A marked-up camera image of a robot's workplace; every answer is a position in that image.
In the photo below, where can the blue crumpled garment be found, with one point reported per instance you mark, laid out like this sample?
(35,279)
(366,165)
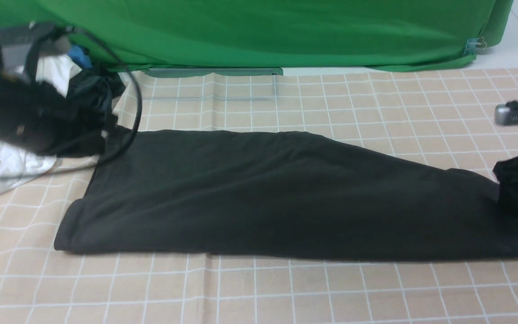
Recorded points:
(78,55)

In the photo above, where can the binder clips on backdrop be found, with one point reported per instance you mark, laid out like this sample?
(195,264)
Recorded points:
(474,44)

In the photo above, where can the green backdrop cloth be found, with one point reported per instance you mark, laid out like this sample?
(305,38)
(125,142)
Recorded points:
(387,35)

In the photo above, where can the clear acrylic board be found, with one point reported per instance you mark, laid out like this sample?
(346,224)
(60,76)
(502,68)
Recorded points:
(226,84)

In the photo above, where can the dark teal crumpled garment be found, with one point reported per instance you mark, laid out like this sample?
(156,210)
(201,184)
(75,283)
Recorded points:
(91,93)

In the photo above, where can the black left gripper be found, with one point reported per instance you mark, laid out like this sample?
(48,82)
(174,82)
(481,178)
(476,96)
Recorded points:
(36,118)

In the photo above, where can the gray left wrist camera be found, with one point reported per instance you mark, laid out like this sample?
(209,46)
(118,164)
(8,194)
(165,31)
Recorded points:
(22,46)

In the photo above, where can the white crumpled garment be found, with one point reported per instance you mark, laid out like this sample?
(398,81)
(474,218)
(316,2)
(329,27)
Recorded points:
(18,166)

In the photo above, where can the dark gray long-sleeved shirt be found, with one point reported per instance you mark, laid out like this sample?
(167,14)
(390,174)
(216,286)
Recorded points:
(287,195)

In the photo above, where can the beige checkered tablecloth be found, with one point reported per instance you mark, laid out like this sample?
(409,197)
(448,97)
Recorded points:
(442,119)

